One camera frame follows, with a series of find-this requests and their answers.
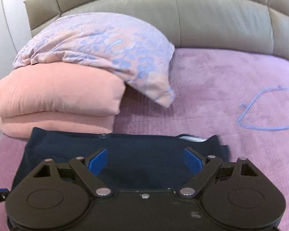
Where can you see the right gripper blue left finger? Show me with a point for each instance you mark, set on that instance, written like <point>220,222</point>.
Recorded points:
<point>97,161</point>

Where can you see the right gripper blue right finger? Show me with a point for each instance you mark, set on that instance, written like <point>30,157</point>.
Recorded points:
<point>194,161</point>

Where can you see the navy jacket with white stripes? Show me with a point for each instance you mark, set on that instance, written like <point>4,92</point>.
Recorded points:
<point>133,161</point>

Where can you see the pink folded duvet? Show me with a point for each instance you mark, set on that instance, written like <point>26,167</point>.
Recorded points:
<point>59,97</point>

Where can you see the pink quilted bedspread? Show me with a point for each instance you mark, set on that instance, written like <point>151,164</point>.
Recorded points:
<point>210,86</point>

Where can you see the purple floral pillow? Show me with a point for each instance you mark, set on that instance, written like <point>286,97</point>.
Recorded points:
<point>134,50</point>

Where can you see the beige leather headboard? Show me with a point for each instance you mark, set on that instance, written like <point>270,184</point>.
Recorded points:
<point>256,26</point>

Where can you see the blue wire clothes hanger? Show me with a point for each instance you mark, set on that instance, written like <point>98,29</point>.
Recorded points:
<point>267,111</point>

